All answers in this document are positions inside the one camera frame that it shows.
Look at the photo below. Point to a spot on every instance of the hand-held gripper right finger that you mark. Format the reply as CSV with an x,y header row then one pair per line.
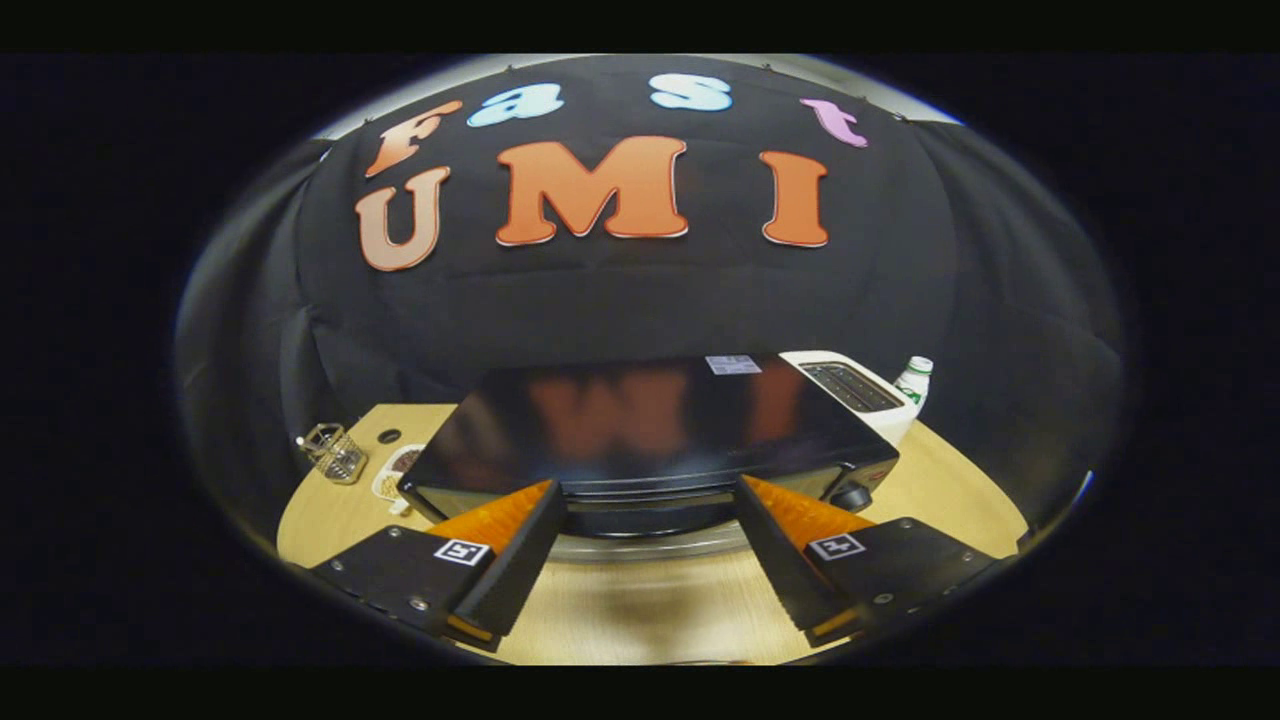
x,y
775,570

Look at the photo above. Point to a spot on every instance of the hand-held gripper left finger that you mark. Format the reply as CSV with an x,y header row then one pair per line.
x,y
520,575

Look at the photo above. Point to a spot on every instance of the black toaster oven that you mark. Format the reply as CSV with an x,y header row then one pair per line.
x,y
650,420

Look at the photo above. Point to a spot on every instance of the white pop-up toaster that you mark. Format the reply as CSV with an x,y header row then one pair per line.
x,y
860,395

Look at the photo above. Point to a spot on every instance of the small white snack dish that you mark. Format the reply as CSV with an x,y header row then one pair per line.
x,y
395,475

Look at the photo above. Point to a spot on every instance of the white bottle with green label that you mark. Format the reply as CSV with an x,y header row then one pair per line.
x,y
915,380

